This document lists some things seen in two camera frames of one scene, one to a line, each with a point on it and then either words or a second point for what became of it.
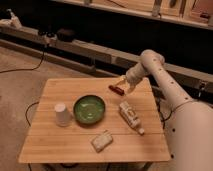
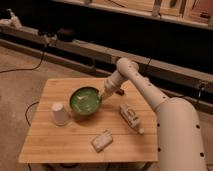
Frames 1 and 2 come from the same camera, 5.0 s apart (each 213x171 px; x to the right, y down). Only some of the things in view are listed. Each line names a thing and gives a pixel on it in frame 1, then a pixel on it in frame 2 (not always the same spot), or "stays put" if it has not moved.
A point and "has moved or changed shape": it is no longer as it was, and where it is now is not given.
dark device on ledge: (64, 34) stays put
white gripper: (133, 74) -> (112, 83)
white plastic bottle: (131, 117) stays put
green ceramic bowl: (89, 109) has moved or changed shape
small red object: (117, 89) stays put
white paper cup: (62, 116) stays put
